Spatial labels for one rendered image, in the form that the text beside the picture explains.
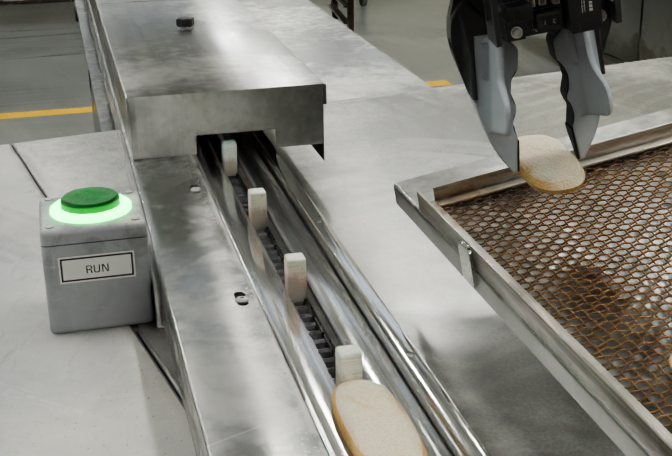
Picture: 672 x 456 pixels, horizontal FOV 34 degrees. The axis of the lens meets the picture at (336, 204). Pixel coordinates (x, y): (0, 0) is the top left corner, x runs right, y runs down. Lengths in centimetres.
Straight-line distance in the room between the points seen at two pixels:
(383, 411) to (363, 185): 48
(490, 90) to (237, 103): 36
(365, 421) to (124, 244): 25
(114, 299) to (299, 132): 31
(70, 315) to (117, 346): 4
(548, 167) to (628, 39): 385
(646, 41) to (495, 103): 375
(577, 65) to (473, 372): 20
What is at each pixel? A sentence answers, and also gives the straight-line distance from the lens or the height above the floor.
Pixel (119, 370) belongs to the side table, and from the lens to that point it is 72.
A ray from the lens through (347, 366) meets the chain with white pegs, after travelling 61.
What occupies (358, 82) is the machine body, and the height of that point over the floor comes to 82.
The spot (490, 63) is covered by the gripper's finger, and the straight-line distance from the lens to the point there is 67.
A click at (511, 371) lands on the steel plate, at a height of 82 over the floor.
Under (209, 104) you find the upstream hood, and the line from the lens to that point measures 98.
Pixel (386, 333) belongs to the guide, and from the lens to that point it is 65.
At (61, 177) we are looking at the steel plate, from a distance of 109.
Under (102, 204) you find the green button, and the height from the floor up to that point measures 90.
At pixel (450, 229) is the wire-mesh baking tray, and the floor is 90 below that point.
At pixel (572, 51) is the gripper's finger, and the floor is 101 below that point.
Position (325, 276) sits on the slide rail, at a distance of 76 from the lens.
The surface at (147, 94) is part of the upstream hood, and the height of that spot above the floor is 92.
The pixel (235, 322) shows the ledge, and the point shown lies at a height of 86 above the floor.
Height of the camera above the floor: 116
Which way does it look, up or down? 20 degrees down
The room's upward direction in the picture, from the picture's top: 1 degrees counter-clockwise
